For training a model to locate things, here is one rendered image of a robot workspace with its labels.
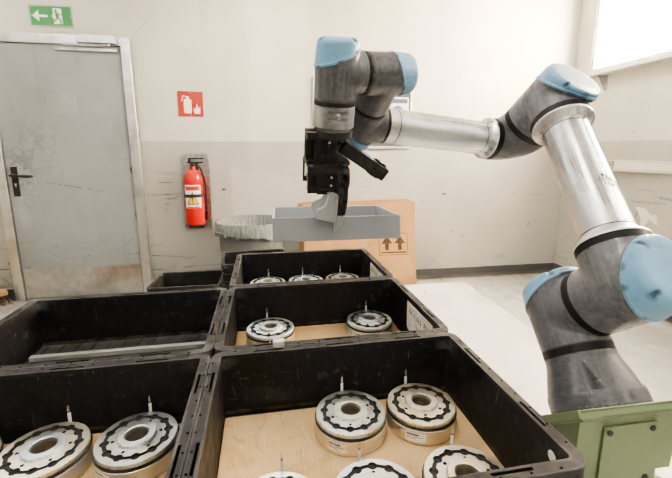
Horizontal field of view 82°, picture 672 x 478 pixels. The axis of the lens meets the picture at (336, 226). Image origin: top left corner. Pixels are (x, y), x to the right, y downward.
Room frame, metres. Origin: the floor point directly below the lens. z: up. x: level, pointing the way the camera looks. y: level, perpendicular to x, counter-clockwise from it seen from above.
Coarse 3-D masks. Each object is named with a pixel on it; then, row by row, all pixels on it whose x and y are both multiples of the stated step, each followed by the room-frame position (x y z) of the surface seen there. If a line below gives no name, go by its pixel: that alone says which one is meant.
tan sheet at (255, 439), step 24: (312, 408) 0.56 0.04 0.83; (384, 408) 0.56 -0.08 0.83; (456, 408) 0.56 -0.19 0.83; (240, 432) 0.50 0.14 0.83; (264, 432) 0.50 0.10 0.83; (288, 432) 0.50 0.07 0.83; (312, 432) 0.50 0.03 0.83; (456, 432) 0.50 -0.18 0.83; (240, 456) 0.46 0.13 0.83; (264, 456) 0.46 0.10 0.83; (288, 456) 0.46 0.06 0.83; (312, 456) 0.46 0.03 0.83; (336, 456) 0.46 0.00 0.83; (384, 456) 0.46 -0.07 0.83; (408, 456) 0.46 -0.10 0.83
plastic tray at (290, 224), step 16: (288, 208) 0.98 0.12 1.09; (304, 208) 0.99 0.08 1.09; (352, 208) 1.00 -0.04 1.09; (368, 208) 1.01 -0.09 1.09; (384, 208) 0.94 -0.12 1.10; (272, 224) 0.78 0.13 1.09; (288, 224) 0.78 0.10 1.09; (304, 224) 0.79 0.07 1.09; (320, 224) 0.79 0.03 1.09; (352, 224) 0.80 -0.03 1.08; (368, 224) 0.81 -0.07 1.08; (384, 224) 0.81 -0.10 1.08; (288, 240) 0.78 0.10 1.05; (304, 240) 0.79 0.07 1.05; (320, 240) 0.79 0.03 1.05
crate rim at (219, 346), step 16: (240, 288) 0.84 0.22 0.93; (256, 288) 0.85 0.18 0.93; (272, 288) 0.85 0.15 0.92; (400, 288) 0.84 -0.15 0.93; (416, 304) 0.75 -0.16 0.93; (224, 320) 0.67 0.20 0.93; (432, 320) 0.67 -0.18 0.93; (224, 336) 0.61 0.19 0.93; (352, 336) 0.61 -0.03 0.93; (368, 336) 0.61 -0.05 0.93; (384, 336) 0.61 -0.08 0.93
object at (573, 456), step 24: (408, 336) 0.61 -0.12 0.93; (432, 336) 0.61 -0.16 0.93; (456, 336) 0.61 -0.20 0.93; (216, 360) 0.53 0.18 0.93; (480, 360) 0.53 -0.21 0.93; (216, 384) 0.48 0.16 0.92; (504, 384) 0.47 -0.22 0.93; (528, 408) 0.42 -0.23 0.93; (192, 432) 0.38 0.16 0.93; (552, 432) 0.38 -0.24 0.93; (192, 456) 0.34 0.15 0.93; (576, 456) 0.34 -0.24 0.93
